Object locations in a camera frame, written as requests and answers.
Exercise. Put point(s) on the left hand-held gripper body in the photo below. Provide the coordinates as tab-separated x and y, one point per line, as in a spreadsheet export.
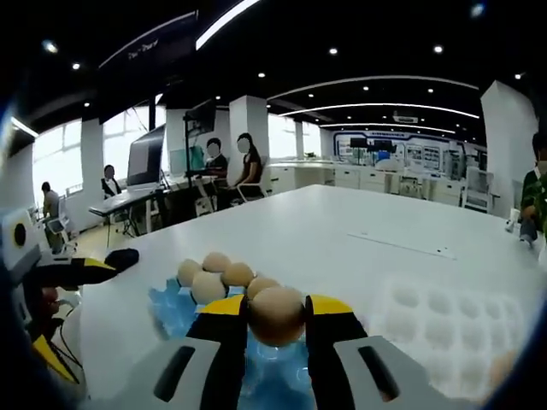
20	235

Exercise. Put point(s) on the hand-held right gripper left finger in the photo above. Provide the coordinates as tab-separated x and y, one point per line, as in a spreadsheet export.
213	354

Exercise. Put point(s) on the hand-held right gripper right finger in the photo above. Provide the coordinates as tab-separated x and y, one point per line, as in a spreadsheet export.
333	341

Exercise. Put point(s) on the blue egg tray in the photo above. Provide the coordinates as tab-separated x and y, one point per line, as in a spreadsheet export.
171	307

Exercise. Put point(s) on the white foam egg tray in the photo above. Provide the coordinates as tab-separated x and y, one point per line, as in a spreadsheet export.
427	354

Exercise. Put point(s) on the black computer mouse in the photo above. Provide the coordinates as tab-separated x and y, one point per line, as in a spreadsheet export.
124	258

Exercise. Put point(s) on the grey desk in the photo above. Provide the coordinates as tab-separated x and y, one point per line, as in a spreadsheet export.
119	203

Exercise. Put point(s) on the white power strip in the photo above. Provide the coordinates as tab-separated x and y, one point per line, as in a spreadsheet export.
401	246

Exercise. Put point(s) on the large dark monitor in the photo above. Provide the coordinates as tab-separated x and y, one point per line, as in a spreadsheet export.
145	156

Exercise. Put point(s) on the row of white cabinets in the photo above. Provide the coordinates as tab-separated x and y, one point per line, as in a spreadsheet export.
316	175

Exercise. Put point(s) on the black monitor on pole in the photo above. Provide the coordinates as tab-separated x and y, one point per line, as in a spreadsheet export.
201	115

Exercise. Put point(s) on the hanging black display panel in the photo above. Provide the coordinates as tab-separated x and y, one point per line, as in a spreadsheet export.
145	64

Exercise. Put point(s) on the small white object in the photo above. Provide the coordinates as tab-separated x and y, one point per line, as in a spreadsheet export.
511	222

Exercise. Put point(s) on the ceiling air conditioner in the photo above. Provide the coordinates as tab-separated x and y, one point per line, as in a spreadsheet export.
406	117

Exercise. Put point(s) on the blue framed display wall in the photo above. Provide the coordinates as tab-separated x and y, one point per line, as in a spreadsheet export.
419	149

